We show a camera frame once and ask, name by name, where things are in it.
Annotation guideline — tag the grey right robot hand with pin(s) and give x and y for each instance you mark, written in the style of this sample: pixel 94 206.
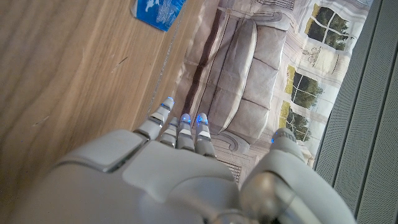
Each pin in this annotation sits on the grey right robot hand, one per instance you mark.
pixel 140 186

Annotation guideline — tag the printed sofa room backdrop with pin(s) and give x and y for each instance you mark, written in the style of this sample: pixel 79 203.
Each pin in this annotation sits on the printed sofa room backdrop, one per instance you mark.
pixel 248 77

